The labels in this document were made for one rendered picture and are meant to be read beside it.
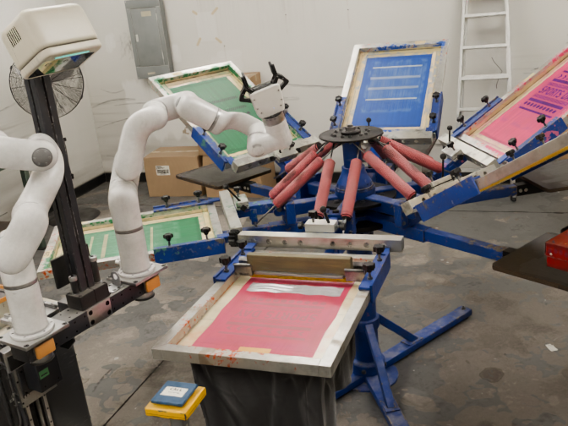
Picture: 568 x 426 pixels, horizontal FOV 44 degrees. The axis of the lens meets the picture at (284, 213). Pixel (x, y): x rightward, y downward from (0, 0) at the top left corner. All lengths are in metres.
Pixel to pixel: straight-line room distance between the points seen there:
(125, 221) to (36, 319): 0.44
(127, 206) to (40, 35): 0.65
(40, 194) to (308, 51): 4.95
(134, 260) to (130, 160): 0.34
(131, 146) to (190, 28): 4.95
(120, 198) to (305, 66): 4.63
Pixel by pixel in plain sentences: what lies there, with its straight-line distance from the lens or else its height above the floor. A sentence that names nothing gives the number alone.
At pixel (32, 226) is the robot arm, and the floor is 1.48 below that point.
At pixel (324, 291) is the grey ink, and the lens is 2.51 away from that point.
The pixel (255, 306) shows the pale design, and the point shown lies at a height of 0.96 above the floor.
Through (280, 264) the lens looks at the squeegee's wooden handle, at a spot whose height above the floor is 1.03.
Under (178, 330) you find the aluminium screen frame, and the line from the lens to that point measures 2.32.
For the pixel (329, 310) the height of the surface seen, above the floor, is 0.96.
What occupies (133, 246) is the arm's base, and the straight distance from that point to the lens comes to 2.37.
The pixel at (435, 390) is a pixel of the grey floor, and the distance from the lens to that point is 3.67.
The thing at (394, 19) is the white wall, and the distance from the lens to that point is 6.49.
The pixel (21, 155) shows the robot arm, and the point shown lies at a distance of 1.93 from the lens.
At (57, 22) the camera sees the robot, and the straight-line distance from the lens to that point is 2.00.
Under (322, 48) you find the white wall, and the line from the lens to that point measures 6.68.
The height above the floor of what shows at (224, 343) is 0.96.
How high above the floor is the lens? 2.06
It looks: 19 degrees down
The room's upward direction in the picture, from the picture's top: 6 degrees counter-clockwise
